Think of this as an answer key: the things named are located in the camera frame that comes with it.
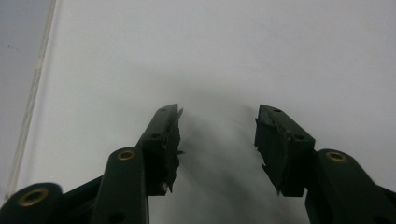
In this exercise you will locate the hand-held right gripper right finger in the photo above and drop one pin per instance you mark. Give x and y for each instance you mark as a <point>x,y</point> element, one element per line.
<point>283,149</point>

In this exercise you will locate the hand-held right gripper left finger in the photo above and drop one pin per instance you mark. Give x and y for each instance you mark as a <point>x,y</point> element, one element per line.
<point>158,146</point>

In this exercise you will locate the white table board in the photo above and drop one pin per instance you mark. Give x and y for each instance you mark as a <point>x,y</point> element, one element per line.
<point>218,46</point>

